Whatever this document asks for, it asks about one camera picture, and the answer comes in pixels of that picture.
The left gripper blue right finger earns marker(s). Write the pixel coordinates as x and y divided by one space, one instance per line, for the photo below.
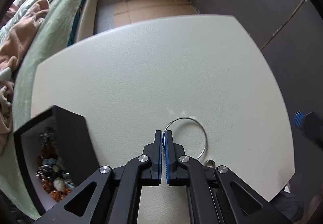
215 195

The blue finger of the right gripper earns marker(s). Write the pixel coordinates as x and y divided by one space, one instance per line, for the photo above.
311 125

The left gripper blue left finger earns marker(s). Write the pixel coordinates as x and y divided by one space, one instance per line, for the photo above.
111 195

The silver bangle with charm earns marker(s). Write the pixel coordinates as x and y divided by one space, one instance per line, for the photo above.
190 133

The black jewelry box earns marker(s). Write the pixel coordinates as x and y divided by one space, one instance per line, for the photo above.
55 155

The green bed mattress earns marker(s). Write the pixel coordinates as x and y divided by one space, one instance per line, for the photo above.
52 37

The flattened cardboard sheets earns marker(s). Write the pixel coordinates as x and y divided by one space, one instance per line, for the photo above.
128 12

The pink fleece blanket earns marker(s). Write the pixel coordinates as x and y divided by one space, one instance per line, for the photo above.
13 50

